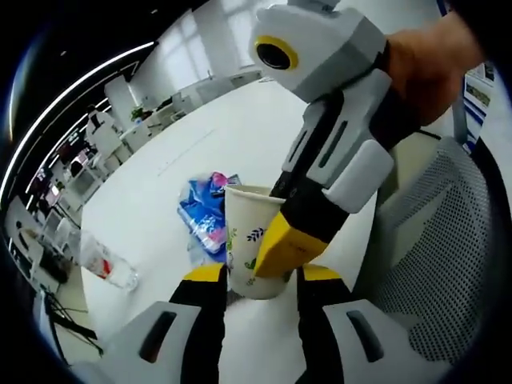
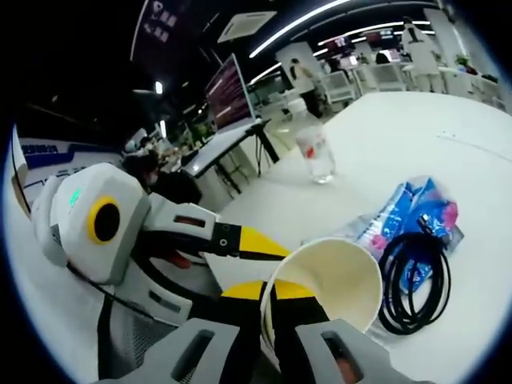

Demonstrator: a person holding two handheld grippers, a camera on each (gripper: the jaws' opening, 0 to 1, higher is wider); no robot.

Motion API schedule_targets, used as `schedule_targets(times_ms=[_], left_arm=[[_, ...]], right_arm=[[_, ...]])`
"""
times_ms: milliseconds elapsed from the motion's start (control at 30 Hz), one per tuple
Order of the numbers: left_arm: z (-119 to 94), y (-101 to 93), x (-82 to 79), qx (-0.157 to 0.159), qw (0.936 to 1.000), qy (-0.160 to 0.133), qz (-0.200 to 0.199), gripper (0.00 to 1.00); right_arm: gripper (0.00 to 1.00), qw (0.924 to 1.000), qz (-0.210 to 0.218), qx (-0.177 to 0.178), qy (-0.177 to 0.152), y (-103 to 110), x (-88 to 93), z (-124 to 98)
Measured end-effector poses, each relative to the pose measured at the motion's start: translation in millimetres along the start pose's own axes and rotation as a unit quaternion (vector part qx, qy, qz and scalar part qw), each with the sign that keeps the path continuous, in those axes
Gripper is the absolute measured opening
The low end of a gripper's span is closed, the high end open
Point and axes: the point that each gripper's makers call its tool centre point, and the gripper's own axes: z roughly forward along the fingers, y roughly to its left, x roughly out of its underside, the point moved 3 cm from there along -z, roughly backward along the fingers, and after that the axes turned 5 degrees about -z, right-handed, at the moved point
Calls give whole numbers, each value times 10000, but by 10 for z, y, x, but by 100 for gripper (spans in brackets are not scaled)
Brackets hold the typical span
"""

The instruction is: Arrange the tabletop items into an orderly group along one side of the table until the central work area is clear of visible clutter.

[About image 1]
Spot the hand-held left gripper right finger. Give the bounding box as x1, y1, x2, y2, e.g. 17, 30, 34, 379
295, 263, 427, 384

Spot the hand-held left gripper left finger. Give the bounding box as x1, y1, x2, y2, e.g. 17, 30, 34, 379
71, 262, 230, 384

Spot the white printed paper cup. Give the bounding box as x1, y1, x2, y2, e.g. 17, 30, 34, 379
222, 183, 292, 301

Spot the large blue wet wipes pack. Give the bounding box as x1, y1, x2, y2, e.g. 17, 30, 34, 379
186, 170, 243, 267

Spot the clear plastic water bottle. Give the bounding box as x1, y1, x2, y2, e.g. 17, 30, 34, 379
66, 229, 140, 292

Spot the small glossy blue packet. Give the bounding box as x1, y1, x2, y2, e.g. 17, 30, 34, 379
177, 191, 230, 257

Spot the person's right hand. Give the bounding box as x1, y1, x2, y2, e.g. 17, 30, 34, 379
384, 10, 490, 130

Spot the black tripod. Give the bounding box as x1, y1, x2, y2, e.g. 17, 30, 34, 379
38, 290, 106, 358

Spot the grey mesh office chair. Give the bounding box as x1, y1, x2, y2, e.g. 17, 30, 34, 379
351, 134, 503, 371

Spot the white table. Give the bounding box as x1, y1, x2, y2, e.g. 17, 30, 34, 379
79, 78, 381, 384

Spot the blue framed board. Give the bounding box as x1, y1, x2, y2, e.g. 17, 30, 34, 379
462, 59, 498, 155

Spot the long ceiling light strip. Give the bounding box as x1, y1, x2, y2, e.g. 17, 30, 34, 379
2, 39, 157, 189

